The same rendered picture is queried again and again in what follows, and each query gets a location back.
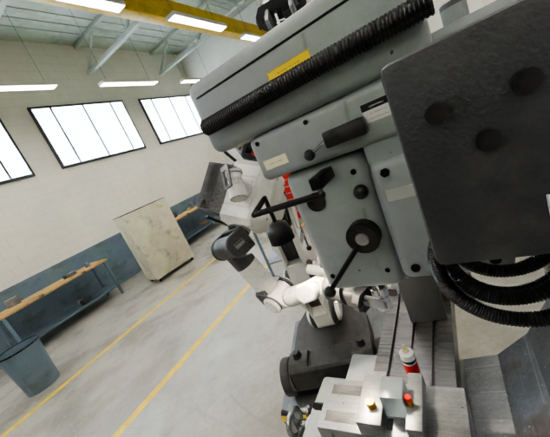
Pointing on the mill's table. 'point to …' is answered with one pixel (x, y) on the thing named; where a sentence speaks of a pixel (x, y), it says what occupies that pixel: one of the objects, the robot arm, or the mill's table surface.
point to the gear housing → (375, 100)
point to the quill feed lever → (364, 231)
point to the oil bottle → (409, 360)
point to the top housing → (265, 68)
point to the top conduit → (323, 62)
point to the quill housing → (334, 201)
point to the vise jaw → (375, 423)
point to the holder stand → (422, 298)
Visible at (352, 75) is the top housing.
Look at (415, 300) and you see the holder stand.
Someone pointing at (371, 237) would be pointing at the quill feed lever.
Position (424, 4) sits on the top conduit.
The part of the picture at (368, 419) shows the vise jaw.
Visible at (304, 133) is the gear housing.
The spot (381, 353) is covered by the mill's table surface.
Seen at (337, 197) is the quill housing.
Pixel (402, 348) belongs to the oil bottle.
